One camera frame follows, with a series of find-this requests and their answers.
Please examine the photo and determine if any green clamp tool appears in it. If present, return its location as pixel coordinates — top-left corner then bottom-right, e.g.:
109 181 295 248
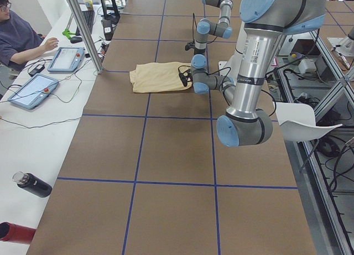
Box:
62 28 76 39

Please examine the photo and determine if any black keyboard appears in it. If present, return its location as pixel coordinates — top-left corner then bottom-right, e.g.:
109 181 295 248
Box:
81 10 95 34

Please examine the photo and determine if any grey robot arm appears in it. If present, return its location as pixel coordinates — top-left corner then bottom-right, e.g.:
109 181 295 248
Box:
179 0 326 147
185 0 233 55

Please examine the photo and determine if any red bottle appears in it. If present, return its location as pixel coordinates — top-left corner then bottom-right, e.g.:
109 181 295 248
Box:
1 222 36 244

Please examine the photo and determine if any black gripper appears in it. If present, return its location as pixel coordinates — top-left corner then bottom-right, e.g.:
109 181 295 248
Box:
179 69 193 86
185 41 195 51

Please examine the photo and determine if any paper cup with drink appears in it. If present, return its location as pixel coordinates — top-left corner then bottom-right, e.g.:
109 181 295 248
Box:
82 0 93 11

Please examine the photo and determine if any beige long-sleeve printed shirt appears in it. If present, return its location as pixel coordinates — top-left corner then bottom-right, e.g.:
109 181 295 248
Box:
129 61 191 93

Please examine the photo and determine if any blue teach pendant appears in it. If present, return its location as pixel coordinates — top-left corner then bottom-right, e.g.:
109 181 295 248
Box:
47 47 85 73
8 74 59 110

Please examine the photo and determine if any aluminium frame post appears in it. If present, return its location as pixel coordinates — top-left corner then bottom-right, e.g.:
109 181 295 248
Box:
66 0 103 74

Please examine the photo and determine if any black water bottle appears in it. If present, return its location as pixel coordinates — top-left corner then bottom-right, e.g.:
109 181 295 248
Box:
12 171 52 198

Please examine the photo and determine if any blue teach pendant far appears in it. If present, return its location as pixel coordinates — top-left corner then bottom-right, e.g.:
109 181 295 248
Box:
47 47 85 73

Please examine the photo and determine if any seated person in grey shirt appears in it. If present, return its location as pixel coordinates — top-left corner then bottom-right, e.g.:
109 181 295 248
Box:
1 0 59 71

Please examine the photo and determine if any blue teach pendant near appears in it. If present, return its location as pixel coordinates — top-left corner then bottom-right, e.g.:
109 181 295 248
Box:
8 74 59 110

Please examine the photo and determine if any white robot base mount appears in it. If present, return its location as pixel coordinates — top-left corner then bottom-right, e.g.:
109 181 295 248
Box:
218 21 247 83

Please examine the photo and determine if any white plastic chair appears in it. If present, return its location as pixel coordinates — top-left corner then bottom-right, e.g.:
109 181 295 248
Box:
276 102 342 142

